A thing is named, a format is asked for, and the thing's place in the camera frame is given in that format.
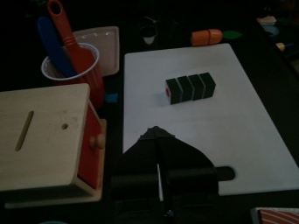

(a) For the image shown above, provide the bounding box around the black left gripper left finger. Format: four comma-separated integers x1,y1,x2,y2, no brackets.
111,125,164,224

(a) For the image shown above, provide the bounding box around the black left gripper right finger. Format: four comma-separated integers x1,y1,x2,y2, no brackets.
155,125,221,224

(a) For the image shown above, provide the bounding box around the white plastic cutting board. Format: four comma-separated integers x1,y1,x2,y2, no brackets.
122,43,299,197

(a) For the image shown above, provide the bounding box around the black nori sushi roll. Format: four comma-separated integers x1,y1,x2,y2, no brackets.
164,72,218,105

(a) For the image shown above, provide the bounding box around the clear square plastic plate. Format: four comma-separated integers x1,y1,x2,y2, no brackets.
71,25,120,77

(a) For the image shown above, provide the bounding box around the red plastic toy knife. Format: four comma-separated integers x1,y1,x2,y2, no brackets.
46,0,98,75

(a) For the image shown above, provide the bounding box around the blue plastic toy knife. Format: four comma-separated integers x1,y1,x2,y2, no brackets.
38,16,79,79

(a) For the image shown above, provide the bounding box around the small blue block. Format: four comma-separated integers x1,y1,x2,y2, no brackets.
104,92,119,103

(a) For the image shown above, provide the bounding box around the wooden box with red drawer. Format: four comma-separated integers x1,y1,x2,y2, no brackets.
0,82,108,209

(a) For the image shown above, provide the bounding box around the salmon nigiri toy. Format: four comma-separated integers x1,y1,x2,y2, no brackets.
250,206,299,224

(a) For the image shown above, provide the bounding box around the red plastic cup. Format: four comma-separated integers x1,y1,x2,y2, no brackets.
40,43,106,109

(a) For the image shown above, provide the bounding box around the small black white object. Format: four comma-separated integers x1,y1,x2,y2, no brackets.
139,17,159,46

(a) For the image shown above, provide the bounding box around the orange toy carrot green top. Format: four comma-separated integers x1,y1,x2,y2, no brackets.
191,28,243,47

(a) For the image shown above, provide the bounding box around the yellow background item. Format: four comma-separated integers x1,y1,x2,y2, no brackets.
275,42,294,51

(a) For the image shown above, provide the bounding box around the blue background item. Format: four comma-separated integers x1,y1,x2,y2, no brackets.
261,24,281,37

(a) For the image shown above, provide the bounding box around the beige background item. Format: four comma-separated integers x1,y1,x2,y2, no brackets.
257,16,278,25

